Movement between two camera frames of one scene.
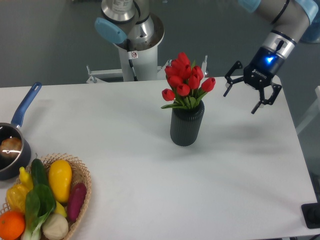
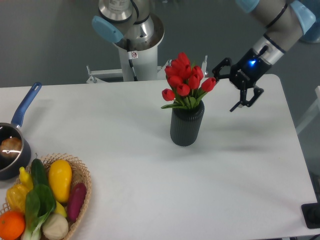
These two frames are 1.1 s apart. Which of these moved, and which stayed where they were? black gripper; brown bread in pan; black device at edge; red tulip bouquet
Moved: black gripper
Stayed: red tulip bouquet; black device at edge; brown bread in pan
